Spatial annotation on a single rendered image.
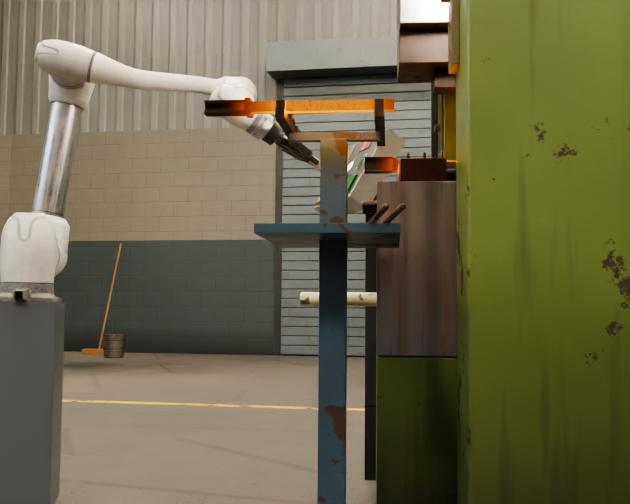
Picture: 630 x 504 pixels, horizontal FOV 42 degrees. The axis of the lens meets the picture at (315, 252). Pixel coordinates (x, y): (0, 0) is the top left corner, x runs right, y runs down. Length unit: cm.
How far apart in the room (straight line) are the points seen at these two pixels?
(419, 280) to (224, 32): 946
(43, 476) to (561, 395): 148
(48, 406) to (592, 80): 171
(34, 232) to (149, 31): 929
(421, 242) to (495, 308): 35
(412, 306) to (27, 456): 120
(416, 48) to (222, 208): 861
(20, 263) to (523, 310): 146
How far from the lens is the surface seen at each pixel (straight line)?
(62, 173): 280
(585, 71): 194
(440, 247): 209
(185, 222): 1096
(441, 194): 210
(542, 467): 188
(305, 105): 177
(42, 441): 254
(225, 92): 264
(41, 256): 255
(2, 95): 1245
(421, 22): 231
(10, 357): 253
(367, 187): 272
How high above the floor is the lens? 58
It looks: 4 degrees up
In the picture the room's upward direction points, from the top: straight up
